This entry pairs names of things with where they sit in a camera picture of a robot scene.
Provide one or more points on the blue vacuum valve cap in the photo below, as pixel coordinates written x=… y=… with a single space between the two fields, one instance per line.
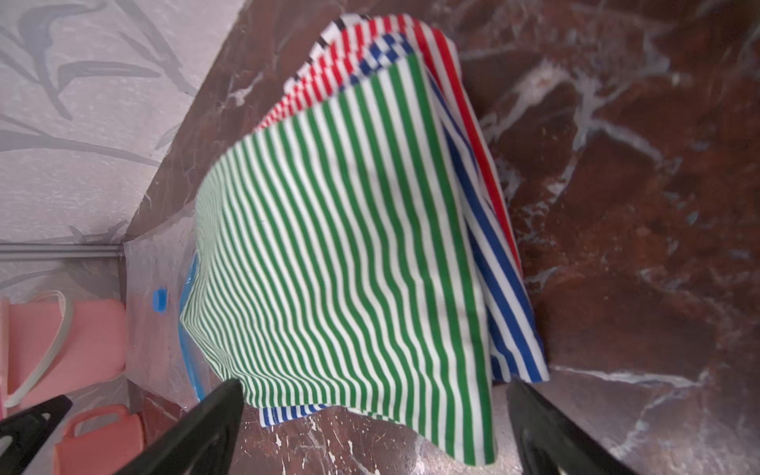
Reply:
x=160 y=300

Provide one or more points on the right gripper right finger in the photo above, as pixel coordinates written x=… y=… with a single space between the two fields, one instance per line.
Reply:
x=548 y=442

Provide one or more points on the pink watering can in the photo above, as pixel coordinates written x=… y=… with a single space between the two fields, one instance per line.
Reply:
x=104 y=451

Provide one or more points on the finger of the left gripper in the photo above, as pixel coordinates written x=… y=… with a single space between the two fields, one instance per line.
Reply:
x=24 y=434

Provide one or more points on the clear plastic vacuum bag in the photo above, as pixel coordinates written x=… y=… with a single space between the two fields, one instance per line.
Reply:
x=157 y=267

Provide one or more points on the green white striped garment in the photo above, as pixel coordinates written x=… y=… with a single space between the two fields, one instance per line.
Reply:
x=334 y=267

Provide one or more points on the pink bucket with lid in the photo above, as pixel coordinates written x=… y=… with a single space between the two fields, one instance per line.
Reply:
x=54 y=345

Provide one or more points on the black white striped garment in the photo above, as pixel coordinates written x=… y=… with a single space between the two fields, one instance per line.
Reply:
x=332 y=33

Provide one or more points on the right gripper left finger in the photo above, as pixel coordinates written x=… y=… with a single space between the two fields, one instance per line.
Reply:
x=203 y=442

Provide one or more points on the blue white striped garment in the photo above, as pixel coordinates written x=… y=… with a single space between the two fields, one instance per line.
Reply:
x=515 y=347

